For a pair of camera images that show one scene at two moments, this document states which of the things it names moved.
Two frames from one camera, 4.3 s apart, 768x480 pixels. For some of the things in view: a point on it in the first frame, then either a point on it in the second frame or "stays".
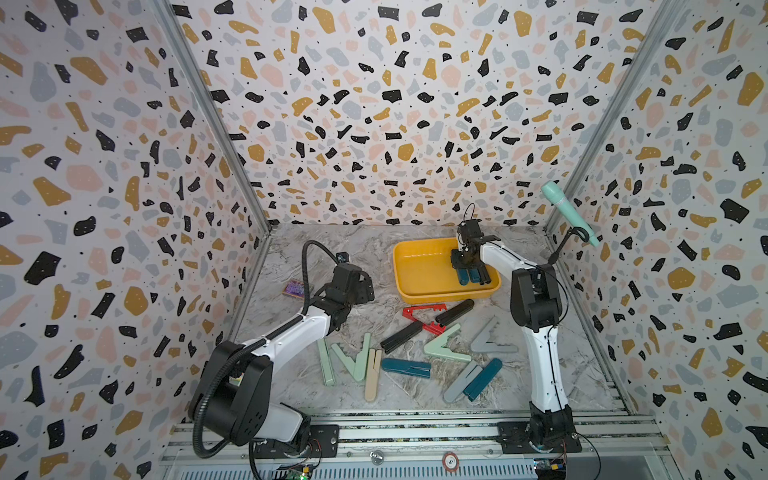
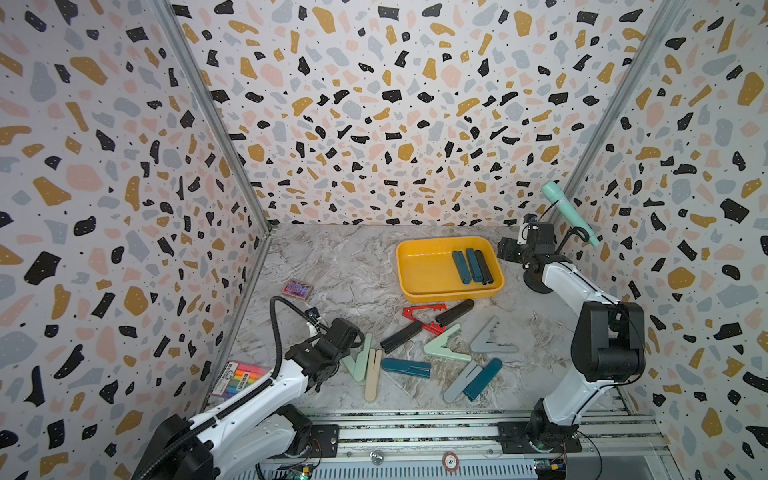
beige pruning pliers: [372, 373] stays
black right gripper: [457, 262] -> [509, 248]
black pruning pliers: [392, 343] stays
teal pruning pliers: [463, 276] stays
